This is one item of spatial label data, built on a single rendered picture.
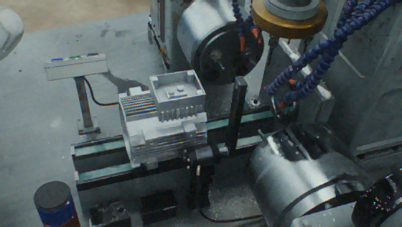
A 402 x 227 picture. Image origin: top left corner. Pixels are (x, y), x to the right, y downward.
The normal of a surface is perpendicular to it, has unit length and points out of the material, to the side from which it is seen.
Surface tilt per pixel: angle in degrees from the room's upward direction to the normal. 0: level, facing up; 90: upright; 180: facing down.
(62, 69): 60
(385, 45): 90
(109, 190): 90
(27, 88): 0
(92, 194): 90
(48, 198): 0
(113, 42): 0
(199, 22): 43
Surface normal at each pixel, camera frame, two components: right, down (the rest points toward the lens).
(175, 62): 0.32, 0.68
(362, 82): -0.94, 0.18
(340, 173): 0.10, -0.71
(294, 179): -0.54, -0.43
